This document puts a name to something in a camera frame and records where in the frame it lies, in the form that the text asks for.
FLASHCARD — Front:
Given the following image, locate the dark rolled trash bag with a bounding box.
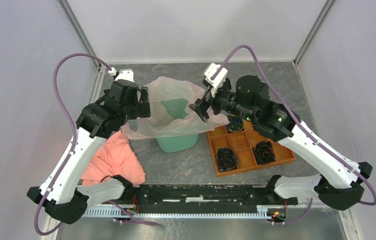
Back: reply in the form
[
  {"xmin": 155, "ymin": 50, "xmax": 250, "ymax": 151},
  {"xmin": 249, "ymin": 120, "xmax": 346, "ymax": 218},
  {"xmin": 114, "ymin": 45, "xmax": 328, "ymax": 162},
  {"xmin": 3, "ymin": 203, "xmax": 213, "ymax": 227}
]
[{"xmin": 226, "ymin": 115, "xmax": 244, "ymax": 133}]

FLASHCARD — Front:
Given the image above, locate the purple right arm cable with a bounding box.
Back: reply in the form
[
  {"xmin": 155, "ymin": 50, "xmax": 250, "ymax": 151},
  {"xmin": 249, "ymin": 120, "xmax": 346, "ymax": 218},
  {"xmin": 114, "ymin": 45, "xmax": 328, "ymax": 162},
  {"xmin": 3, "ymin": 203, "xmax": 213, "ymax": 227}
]
[{"xmin": 211, "ymin": 44, "xmax": 376, "ymax": 225}]

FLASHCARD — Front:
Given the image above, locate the orange compartment tray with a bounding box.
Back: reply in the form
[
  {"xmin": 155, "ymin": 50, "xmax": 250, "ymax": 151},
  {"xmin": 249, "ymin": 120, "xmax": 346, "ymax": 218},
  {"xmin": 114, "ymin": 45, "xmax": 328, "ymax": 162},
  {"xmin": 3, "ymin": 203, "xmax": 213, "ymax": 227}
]
[{"xmin": 207, "ymin": 120, "xmax": 296, "ymax": 177}]

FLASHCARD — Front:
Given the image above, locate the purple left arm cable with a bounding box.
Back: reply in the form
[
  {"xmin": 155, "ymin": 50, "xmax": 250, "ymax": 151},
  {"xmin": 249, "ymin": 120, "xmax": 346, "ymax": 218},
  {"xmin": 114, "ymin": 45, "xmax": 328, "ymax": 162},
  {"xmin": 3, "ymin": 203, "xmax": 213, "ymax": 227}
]
[{"xmin": 34, "ymin": 53, "xmax": 159, "ymax": 236}]

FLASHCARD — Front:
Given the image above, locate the translucent pink trash bag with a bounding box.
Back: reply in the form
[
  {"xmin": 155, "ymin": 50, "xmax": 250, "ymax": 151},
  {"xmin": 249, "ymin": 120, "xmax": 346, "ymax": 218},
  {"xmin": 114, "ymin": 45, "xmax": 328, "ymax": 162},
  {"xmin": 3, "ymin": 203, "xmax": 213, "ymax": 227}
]
[{"xmin": 121, "ymin": 76, "xmax": 229, "ymax": 140}]

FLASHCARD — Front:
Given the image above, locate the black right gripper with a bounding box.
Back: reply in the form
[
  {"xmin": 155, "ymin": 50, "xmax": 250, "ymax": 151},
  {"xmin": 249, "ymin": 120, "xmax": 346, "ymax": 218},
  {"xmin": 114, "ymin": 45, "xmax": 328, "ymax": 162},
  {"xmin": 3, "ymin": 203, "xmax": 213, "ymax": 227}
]
[{"xmin": 188, "ymin": 79, "xmax": 256, "ymax": 123}]

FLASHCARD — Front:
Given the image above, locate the black rolled trash bag front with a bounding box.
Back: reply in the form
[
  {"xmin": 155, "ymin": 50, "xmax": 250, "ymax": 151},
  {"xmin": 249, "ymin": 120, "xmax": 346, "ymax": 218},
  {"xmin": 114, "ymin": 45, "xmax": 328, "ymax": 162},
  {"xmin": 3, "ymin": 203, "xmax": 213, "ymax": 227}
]
[{"xmin": 216, "ymin": 147, "xmax": 238, "ymax": 173}]

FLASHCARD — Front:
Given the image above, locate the black rolled trash bag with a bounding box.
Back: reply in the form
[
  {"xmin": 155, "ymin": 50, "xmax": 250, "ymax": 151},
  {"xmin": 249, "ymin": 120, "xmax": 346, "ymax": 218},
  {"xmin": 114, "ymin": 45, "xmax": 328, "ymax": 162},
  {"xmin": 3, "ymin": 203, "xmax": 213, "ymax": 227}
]
[
  {"xmin": 253, "ymin": 140, "xmax": 275, "ymax": 165},
  {"xmin": 216, "ymin": 147, "xmax": 238, "ymax": 173}
]

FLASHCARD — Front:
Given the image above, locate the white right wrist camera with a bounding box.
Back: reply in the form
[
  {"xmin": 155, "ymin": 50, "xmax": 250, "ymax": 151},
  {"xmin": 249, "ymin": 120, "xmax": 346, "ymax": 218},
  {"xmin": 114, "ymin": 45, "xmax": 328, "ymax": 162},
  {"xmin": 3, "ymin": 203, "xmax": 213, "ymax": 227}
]
[{"xmin": 203, "ymin": 63, "xmax": 228, "ymax": 98}]

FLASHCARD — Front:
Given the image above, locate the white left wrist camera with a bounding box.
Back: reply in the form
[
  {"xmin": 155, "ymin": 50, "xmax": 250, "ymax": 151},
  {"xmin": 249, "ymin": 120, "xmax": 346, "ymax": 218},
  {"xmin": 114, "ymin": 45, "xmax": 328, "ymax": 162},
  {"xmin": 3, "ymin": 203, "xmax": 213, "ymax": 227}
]
[{"xmin": 108, "ymin": 67, "xmax": 134, "ymax": 82}]

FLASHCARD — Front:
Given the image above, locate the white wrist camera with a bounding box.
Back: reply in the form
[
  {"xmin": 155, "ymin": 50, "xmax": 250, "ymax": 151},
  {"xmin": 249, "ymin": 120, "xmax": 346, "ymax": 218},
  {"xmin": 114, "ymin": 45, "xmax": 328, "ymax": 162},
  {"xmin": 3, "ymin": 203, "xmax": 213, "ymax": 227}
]
[
  {"xmin": 203, "ymin": 63, "xmax": 228, "ymax": 98},
  {"xmin": 108, "ymin": 67, "xmax": 134, "ymax": 82}
]

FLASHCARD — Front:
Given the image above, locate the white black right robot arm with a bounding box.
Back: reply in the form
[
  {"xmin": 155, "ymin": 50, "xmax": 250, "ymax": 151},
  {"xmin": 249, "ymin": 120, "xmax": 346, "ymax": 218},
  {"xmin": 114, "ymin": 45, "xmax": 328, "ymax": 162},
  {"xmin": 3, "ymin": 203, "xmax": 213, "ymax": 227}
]
[{"xmin": 190, "ymin": 75, "xmax": 373, "ymax": 211}]

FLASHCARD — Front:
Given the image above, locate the black rolled trash bag right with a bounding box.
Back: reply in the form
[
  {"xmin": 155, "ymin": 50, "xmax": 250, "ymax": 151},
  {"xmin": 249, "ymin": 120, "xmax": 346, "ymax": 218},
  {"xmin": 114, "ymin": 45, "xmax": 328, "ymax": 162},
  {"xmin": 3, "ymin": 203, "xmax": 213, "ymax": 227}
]
[{"xmin": 253, "ymin": 140, "xmax": 275, "ymax": 165}]

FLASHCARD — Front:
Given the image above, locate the salmon pink cloth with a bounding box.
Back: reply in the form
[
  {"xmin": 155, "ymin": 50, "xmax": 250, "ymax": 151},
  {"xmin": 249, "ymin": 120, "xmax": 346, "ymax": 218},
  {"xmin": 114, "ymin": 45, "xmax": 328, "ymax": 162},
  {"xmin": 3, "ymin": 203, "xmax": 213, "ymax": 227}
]
[{"xmin": 81, "ymin": 131, "xmax": 146, "ymax": 187}]

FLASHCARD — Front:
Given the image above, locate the white slotted cable duct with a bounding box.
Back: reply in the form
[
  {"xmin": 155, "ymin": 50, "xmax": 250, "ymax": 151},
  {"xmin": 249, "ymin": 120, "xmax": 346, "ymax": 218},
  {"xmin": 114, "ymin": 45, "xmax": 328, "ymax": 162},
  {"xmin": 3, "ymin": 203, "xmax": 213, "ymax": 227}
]
[{"xmin": 83, "ymin": 206, "xmax": 271, "ymax": 220}]

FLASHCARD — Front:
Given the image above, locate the green plastic trash bin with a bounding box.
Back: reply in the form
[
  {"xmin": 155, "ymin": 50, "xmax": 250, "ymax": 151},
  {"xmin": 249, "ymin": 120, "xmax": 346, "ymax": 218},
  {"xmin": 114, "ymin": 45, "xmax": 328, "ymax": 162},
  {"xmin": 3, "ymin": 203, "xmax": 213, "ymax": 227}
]
[{"xmin": 156, "ymin": 99, "xmax": 199, "ymax": 153}]

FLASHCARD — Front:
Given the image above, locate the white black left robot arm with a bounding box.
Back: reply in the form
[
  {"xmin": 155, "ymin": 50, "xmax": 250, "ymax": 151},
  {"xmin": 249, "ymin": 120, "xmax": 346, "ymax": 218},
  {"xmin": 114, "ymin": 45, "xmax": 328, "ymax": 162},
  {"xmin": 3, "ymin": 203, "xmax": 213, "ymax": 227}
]
[{"xmin": 27, "ymin": 79, "xmax": 151, "ymax": 225}]

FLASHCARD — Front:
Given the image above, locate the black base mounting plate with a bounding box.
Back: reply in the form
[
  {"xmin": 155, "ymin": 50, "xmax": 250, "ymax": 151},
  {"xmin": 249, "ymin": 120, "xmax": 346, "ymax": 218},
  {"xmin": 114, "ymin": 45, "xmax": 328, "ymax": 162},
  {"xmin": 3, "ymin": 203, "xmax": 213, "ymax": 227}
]
[{"xmin": 115, "ymin": 184, "xmax": 298, "ymax": 214}]

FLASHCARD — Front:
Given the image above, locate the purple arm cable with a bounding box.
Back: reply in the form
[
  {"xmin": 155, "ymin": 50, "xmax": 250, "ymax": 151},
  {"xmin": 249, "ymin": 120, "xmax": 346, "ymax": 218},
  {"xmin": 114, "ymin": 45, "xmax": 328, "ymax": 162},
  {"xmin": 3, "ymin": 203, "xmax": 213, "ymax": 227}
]
[
  {"xmin": 34, "ymin": 53, "xmax": 159, "ymax": 236},
  {"xmin": 211, "ymin": 44, "xmax": 376, "ymax": 225}
]

